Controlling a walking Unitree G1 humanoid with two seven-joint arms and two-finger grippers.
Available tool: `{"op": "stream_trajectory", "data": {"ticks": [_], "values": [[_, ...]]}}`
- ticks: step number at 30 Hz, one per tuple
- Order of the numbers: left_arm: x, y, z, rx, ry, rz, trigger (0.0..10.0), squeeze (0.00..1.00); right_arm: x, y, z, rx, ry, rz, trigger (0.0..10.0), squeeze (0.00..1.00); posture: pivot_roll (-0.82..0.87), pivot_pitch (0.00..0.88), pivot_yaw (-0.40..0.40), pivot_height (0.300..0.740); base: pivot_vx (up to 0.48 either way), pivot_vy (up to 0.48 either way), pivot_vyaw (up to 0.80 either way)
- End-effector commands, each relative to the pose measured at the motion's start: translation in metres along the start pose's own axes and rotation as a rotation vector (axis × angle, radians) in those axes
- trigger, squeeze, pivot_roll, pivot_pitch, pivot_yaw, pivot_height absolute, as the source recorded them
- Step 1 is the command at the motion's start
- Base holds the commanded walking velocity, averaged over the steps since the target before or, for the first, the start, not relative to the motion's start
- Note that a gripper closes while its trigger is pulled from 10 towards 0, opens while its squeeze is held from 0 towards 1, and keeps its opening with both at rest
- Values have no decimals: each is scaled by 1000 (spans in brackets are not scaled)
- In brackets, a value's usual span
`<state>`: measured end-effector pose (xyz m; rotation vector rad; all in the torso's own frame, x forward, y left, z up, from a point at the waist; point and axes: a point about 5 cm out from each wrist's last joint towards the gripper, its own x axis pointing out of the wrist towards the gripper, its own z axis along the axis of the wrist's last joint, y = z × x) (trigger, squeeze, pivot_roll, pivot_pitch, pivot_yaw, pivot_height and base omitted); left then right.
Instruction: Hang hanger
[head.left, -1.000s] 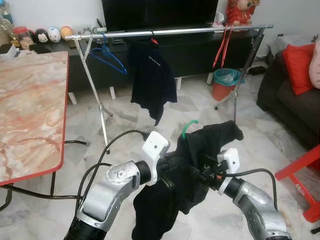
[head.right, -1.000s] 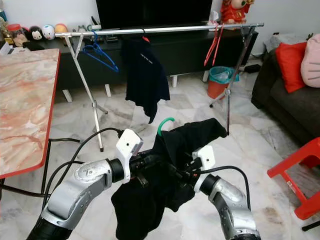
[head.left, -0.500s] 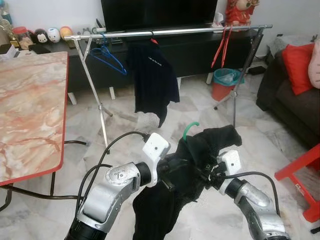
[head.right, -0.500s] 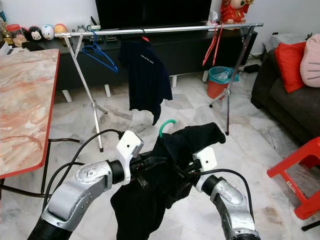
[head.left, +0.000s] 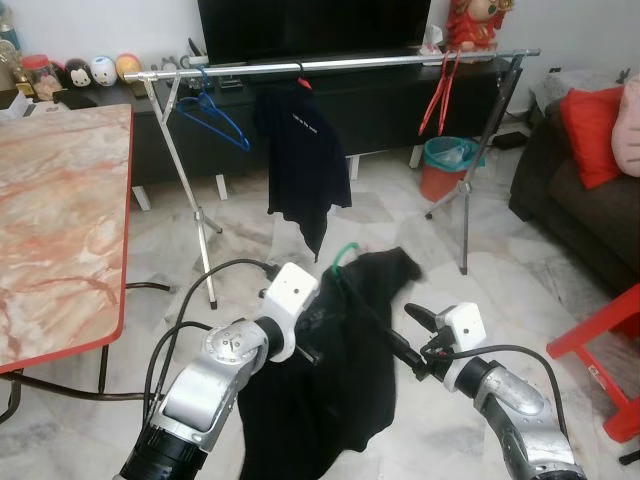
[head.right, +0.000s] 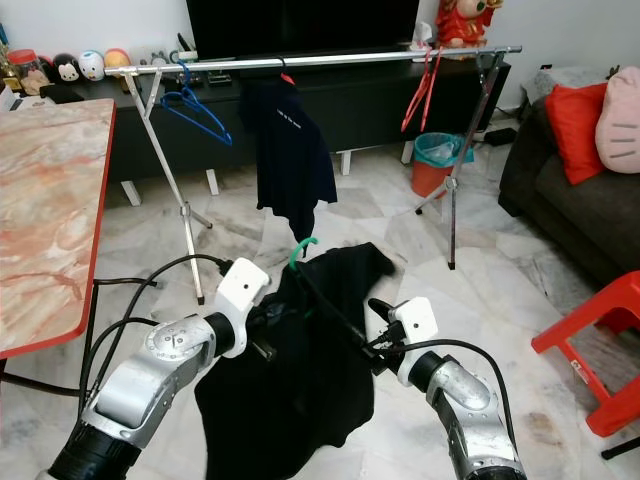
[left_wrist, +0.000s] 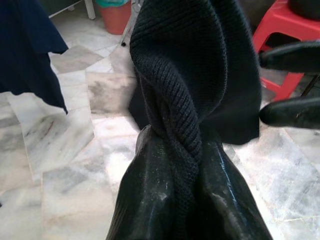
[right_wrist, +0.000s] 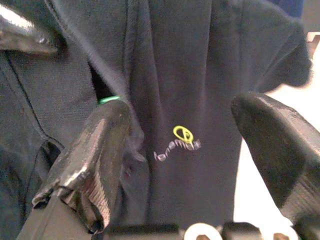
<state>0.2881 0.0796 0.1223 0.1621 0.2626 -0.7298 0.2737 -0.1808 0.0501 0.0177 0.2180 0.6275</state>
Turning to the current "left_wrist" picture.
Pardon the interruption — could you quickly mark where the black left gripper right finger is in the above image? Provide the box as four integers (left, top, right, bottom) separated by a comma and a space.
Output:
199, 139, 276, 240

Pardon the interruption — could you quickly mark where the black knit garment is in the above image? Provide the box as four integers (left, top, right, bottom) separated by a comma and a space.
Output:
127, 0, 263, 240

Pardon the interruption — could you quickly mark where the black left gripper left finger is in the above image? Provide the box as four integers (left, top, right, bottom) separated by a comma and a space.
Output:
104, 124, 176, 240

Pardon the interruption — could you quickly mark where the navy blue garment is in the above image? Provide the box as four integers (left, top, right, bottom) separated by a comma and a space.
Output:
0, 0, 70, 115

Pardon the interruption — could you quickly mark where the red plastic stool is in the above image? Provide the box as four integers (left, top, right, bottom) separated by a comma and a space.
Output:
252, 6, 320, 100

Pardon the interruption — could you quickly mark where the black round laundry basket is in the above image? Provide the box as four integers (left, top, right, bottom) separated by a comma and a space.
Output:
289, 0, 320, 19

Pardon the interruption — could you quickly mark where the red bin with teal bag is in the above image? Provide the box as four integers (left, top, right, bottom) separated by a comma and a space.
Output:
96, 0, 132, 35

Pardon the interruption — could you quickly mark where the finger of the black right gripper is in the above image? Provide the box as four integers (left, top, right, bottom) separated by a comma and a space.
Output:
258, 40, 320, 74
259, 96, 320, 131

